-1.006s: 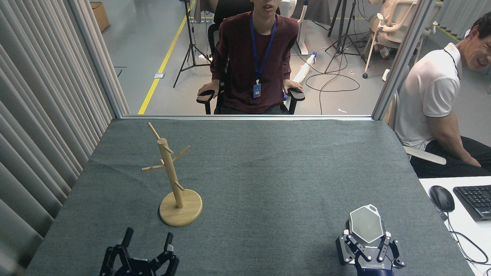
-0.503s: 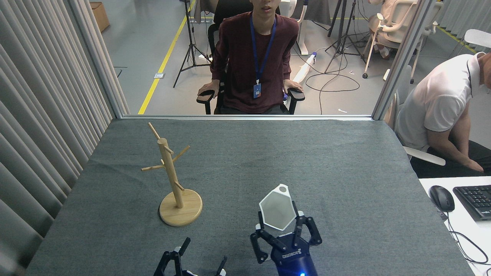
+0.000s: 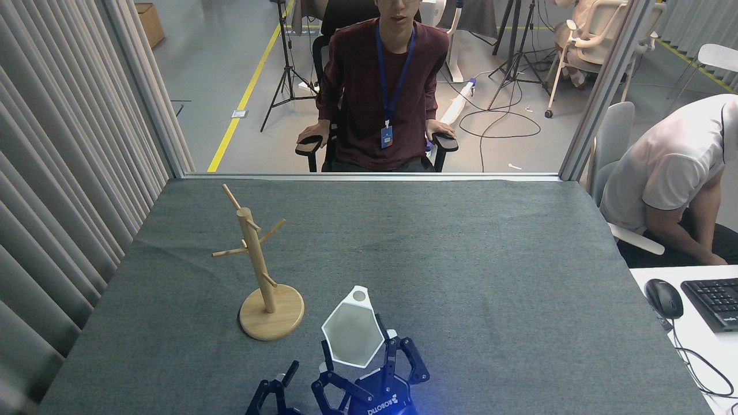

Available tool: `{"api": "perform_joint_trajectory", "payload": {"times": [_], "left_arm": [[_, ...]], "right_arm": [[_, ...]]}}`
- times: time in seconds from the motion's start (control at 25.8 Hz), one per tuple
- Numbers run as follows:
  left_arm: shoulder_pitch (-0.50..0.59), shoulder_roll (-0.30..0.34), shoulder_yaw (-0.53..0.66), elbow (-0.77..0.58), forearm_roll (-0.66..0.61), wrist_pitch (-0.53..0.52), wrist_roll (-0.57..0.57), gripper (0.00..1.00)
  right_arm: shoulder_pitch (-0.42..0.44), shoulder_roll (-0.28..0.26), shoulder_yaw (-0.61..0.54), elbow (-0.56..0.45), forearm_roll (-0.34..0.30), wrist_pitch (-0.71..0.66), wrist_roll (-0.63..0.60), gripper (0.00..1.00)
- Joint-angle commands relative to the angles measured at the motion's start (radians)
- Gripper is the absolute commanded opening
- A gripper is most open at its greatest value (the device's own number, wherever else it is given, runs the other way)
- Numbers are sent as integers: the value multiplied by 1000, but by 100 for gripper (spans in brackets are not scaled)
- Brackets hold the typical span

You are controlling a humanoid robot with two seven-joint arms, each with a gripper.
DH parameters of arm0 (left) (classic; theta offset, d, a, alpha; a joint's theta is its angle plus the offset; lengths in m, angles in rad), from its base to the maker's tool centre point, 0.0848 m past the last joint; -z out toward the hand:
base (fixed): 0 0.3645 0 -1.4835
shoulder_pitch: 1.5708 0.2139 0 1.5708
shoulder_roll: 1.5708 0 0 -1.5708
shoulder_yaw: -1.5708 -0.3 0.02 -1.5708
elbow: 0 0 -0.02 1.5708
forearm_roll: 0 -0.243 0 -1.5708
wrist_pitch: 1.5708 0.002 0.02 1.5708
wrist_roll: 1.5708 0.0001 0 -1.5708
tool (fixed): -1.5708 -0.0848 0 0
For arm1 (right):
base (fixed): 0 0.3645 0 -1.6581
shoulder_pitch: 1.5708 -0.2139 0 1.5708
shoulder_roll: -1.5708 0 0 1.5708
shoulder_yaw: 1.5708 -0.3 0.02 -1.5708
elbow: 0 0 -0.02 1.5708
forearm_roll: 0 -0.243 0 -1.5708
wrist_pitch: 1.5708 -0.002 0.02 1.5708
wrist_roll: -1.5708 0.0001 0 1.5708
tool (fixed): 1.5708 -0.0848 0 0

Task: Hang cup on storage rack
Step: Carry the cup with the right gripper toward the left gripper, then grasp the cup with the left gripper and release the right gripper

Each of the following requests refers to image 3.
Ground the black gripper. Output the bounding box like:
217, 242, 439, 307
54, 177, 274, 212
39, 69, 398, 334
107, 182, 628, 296
246, 314, 431, 415

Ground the white hexagonal cup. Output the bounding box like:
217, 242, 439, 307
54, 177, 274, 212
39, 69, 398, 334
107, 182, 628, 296
321, 285, 386, 368

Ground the wooden cup rack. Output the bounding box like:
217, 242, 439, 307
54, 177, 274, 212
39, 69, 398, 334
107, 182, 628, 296
212, 184, 305, 341

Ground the person's right hand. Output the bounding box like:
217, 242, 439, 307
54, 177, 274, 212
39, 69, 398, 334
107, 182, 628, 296
298, 119, 331, 148

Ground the person's left hand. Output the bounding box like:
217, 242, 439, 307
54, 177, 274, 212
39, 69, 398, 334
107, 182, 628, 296
425, 119, 457, 141

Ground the dark grey table cloth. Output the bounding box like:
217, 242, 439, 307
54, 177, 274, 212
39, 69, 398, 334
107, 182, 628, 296
37, 178, 716, 415

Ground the person in dark red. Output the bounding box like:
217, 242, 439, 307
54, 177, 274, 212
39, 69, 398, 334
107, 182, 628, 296
297, 0, 457, 172

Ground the white long floor device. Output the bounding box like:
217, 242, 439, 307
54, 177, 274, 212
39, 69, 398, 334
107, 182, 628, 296
438, 78, 478, 126

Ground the slim black tripod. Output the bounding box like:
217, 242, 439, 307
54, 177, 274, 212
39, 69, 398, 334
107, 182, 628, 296
261, 0, 318, 133

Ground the black computer mouse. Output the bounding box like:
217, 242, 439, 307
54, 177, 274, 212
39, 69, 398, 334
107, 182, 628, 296
645, 279, 684, 319

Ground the white desk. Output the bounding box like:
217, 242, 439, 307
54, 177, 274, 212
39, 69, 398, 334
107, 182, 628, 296
630, 265, 738, 415

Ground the white stand on wheels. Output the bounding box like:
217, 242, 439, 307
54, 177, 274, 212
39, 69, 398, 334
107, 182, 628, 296
420, 0, 465, 84

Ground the black office chair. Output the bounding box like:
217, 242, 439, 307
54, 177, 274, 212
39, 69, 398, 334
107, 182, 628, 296
295, 0, 460, 172

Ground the grey shell chair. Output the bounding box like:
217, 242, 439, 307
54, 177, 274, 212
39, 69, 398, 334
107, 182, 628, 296
585, 102, 665, 256

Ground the grey pleated curtain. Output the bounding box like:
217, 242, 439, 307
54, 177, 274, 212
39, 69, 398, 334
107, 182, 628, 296
0, 0, 195, 415

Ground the black keyboard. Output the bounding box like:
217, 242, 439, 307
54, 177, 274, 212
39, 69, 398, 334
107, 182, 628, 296
681, 278, 738, 333

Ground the person in white shirt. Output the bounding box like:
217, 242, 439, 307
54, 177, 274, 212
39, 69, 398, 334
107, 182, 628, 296
600, 94, 738, 267

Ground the cardboard box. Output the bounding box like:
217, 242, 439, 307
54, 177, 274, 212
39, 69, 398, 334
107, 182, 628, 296
135, 3, 166, 48

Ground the white office chair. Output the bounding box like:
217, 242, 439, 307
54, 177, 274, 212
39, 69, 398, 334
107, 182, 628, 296
545, 0, 661, 119

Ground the white plastic chair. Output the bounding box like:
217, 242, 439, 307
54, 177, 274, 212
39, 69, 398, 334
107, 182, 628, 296
669, 43, 738, 105

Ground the pale pleated curtain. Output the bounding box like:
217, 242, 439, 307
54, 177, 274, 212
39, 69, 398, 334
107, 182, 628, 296
657, 0, 738, 88

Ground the silver table rail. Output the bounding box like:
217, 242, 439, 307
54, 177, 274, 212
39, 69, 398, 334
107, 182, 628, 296
173, 172, 563, 183

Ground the black floor cable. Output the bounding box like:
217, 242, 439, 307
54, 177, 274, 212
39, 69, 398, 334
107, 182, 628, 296
453, 69, 543, 172

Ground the blue lanyard with badge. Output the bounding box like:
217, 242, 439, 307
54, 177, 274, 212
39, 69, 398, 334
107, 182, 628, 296
376, 20, 416, 149

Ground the silver frame post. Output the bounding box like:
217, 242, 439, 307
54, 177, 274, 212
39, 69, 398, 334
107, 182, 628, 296
559, 0, 656, 181
101, 0, 195, 177

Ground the black mouse cable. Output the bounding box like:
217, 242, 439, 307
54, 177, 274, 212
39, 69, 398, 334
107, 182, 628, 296
663, 319, 738, 399

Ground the black tripod with cables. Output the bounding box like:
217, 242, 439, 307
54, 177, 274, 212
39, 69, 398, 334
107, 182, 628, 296
487, 0, 554, 111

